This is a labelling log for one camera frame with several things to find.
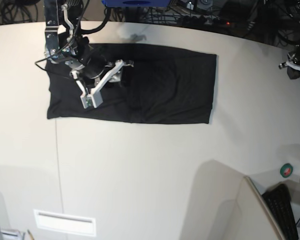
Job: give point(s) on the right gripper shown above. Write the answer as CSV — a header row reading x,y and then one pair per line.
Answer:
x,y
89,66

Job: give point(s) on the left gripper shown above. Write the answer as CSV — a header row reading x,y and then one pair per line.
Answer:
x,y
296,62

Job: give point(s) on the black t-shirt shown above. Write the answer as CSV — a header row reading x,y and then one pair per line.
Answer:
x,y
165,85

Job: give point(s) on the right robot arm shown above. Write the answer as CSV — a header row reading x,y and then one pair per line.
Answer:
x,y
67,43

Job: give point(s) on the blue device on floor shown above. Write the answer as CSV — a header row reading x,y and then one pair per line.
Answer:
x,y
136,3

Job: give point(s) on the green tape roll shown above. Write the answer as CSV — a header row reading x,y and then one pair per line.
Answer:
x,y
286,170

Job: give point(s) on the black keyboard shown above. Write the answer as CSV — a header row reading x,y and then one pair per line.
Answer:
x,y
278,201

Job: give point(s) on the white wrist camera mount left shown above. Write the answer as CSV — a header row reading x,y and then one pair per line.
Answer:
x,y
294,68

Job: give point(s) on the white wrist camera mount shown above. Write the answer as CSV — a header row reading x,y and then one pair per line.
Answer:
x,y
92,98
294,68

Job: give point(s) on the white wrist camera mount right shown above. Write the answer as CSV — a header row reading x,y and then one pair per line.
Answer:
x,y
92,98

